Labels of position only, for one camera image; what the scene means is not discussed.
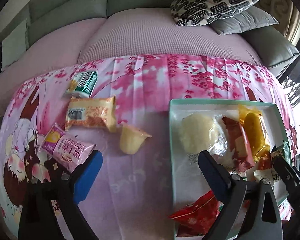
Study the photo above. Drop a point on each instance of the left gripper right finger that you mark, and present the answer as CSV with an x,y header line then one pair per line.
x,y
217,177

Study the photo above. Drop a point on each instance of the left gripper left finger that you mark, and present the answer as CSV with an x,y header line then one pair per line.
x,y
82,178

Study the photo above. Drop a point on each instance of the pink snack packet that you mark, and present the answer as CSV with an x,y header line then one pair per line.
x,y
65,148

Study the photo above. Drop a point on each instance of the red snack bag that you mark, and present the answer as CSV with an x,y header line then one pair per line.
x,y
197,218

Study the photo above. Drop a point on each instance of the clear bag round pastry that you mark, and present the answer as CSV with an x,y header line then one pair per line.
x,y
199,132

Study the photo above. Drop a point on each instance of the yellow jelly cup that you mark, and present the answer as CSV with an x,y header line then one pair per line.
x,y
132,138

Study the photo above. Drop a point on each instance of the yellow cake snack packet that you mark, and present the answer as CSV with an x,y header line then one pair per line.
x,y
253,123

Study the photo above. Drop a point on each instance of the orange beige snack packet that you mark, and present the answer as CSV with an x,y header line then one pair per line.
x,y
91,113

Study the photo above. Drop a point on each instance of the clear green edged snack packet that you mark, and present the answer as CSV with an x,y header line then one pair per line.
x,y
282,150

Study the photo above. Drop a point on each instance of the green white corn snack packet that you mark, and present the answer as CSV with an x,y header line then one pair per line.
x,y
82,84

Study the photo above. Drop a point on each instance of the red snack packet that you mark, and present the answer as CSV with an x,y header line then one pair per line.
x,y
241,158

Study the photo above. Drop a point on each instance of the teal shallow cardboard tray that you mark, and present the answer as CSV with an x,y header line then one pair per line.
x,y
188,182

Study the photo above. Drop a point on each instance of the pink cartoon print blanket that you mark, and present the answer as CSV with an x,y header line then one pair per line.
x,y
109,149

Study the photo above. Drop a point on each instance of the light grey sofa cushion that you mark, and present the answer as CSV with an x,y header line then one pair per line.
x,y
14,45

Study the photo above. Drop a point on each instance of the grey green sofa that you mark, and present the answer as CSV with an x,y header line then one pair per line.
x,y
61,33

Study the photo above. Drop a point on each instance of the plain grey pillow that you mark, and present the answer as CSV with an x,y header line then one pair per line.
x,y
252,18

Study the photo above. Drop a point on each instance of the patterned beige curtain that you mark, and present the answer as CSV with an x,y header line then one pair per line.
x,y
287,15

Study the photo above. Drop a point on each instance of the black white patterned pillow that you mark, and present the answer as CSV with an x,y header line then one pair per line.
x,y
190,13

